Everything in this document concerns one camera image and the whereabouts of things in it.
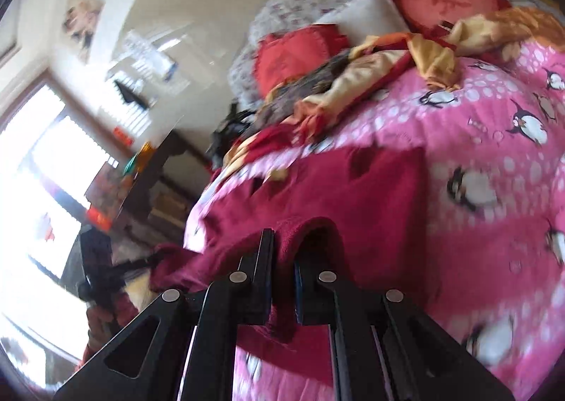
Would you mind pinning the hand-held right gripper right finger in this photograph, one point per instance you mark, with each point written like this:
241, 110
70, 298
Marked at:
299, 295

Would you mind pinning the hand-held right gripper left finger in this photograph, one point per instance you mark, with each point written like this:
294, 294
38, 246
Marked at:
260, 277

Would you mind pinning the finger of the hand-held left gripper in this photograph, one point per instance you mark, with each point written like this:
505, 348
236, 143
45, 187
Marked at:
137, 265

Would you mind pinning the maroon shirt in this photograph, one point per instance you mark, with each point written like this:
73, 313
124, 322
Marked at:
353, 206

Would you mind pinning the window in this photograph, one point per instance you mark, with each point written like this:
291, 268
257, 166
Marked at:
39, 171

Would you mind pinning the dark wooden table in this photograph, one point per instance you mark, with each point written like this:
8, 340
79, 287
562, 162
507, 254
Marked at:
176, 162

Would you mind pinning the red and yellow cloth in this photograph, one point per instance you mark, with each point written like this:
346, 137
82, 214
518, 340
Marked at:
260, 145

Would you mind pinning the black cloth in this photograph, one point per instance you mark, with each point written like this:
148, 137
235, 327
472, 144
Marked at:
225, 131

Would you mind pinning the pink penguin print blanket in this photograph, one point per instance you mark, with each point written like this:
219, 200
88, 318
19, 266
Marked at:
485, 251

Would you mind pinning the dark patterned cloth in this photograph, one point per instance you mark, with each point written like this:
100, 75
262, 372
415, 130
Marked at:
309, 83

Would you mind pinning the orange and yellow cloth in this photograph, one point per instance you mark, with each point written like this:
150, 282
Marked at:
362, 69

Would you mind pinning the white pillow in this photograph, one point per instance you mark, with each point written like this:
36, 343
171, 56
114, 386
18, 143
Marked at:
375, 12

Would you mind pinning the black wall item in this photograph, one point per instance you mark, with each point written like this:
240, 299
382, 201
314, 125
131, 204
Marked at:
128, 94

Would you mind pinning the wall poster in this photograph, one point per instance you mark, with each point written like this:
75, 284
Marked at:
81, 21

